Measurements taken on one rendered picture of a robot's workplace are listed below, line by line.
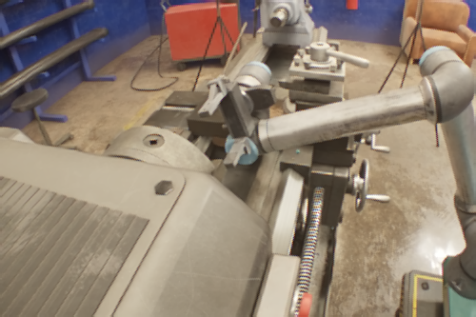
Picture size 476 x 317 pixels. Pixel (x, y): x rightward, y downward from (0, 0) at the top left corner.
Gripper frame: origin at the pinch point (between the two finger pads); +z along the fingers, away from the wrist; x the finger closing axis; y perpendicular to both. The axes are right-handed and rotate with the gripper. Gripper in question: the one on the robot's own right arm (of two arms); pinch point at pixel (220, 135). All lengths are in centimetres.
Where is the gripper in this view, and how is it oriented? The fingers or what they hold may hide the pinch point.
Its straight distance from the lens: 67.6
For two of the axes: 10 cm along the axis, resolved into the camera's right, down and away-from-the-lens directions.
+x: -3.5, -7.8, -5.2
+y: -8.9, 1.1, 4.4
